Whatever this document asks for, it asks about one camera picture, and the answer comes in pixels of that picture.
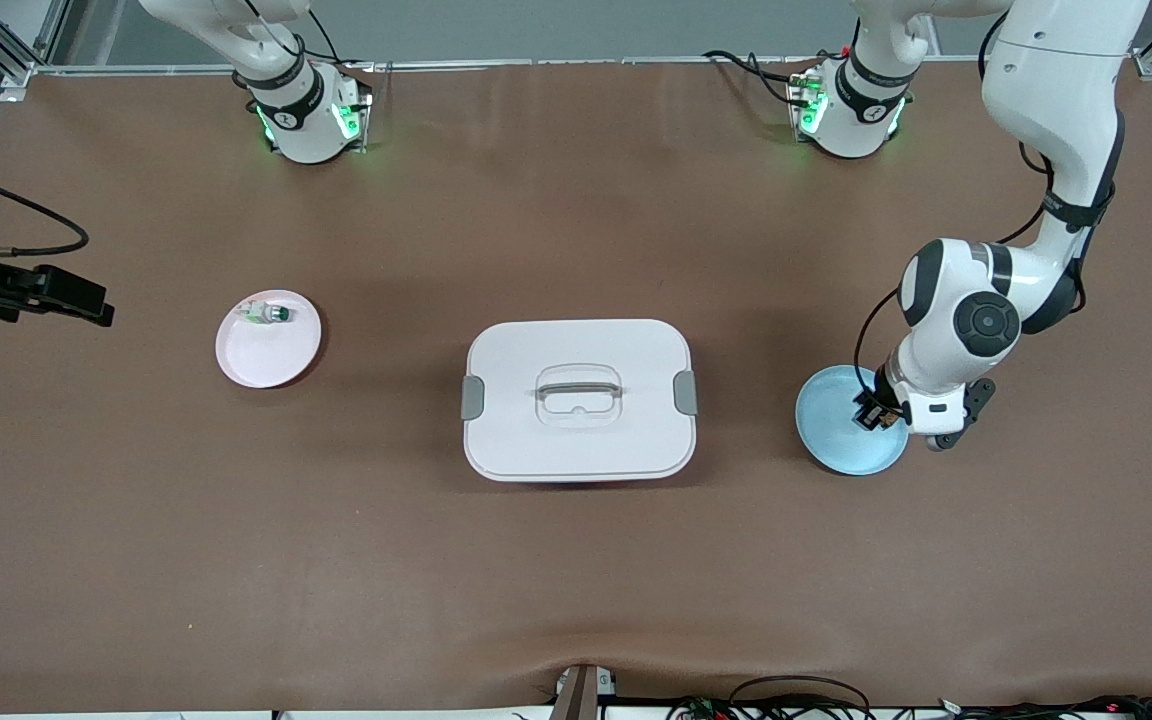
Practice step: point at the brown table cover sheet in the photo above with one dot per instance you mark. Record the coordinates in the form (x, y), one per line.
(576, 580)

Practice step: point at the light blue round plate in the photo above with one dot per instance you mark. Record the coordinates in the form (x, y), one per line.
(836, 440)

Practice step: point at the silver table edge rail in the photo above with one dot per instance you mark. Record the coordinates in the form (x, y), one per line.
(586, 61)

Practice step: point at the black and orange switch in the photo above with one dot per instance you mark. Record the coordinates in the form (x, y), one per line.
(877, 419)

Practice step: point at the pink round plate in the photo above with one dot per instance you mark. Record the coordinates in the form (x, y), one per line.
(266, 355)

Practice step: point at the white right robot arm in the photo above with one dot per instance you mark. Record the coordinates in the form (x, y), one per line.
(301, 120)

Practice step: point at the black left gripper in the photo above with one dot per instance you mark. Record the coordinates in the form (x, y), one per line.
(874, 409)

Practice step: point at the white and green switch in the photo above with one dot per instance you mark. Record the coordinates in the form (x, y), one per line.
(266, 313)

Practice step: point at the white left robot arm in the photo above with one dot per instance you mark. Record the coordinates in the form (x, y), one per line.
(946, 300)

